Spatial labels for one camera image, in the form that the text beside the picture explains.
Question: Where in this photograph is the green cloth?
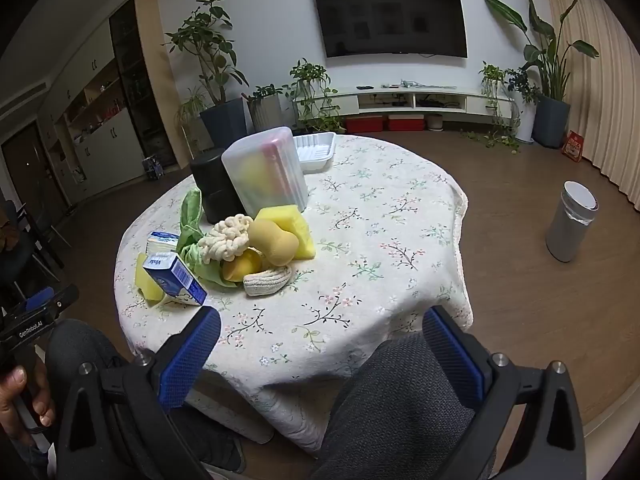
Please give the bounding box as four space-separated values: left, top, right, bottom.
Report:
177 190 238 288

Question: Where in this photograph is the trailing vine plant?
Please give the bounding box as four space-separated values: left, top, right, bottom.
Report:
285 58 346 133

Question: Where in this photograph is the small yellow sponge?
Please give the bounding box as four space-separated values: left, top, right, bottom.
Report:
135 253 163 302

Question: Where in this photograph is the large yellow sponge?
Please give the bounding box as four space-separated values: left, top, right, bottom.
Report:
255 205 317 261

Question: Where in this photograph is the dark chair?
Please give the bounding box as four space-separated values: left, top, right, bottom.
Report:
0 199 73 306

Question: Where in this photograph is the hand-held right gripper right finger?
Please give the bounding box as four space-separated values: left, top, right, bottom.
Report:
422 305 587 480

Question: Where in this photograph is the person's left leg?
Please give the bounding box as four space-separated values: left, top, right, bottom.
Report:
46 319 247 476

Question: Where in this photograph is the red paper bag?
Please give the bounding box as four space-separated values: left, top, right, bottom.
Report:
561 130 587 163

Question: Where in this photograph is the cream knotted rope toy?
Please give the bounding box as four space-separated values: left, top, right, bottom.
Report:
197 214 254 263

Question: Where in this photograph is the white wall cabinet unit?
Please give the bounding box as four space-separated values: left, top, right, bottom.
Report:
37 20 146 206

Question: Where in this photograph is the white plastic tray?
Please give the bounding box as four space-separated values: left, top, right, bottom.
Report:
292 132 337 174

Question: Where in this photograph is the grey cylindrical trash can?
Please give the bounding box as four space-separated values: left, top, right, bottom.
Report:
545 180 599 263

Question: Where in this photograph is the translucent plastic container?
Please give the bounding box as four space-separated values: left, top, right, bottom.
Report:
221 126 309 216

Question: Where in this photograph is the black cylindrical container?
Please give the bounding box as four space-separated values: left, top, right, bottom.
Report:
190 149 246 225

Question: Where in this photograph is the plant in grey ribbed pot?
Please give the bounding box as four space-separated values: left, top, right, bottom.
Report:
242 84 286 133

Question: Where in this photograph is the beige curtain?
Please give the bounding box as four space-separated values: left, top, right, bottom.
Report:
542 0 640 241

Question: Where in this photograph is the yellow-orange soft ball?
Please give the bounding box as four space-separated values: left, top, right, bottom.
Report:
221 249 263 283

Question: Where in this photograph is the red storage box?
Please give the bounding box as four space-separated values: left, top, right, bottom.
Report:
387 115 426 132
345 116 385 133

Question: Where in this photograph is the small spider plant on stand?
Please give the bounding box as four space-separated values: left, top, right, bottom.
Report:
175 87 208 153

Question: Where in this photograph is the person's leg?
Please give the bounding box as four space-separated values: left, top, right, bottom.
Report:
46 319 247 476
310 334 497 480

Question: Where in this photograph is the white television cabinet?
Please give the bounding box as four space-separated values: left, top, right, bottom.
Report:
295 87 518 123

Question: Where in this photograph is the person's right leg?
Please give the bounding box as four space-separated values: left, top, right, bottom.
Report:
310 334 497 480

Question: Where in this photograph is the trailing plant in white pot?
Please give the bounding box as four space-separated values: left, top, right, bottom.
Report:
462 61 540 153

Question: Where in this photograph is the person's left hand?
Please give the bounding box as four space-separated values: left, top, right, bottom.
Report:
0 366 53 442

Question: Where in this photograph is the dark brown door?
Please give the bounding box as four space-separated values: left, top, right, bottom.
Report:
0 121 68 221

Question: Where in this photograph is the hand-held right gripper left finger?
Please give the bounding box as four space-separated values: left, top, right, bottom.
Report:
55 305 223 480

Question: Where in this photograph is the beige knitted pad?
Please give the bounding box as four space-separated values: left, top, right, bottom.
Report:
242 265 293 298

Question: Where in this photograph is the dark glass display cabinet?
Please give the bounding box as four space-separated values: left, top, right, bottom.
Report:
109 0 178 171

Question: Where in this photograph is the tall plant in dark blue pot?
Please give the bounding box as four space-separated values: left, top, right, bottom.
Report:
164 0 250 150

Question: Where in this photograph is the large-leaf plant in dark pot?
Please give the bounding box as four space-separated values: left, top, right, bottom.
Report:
484 0 600 148

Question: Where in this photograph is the wall-mounted black television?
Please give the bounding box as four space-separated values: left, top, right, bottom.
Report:
313 0 468 59

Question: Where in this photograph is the floral tablecloth on round table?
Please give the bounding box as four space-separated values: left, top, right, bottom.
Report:
114 132 475 456

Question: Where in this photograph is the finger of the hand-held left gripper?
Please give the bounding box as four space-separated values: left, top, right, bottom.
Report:
22 284 81 317

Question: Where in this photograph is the blue and white tissue pack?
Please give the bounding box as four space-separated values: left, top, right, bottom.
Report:
142 252 208 307
146 231 181 256

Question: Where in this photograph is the beige gourd-shaped makeup sponge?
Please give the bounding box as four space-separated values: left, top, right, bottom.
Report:
248 218 299 266

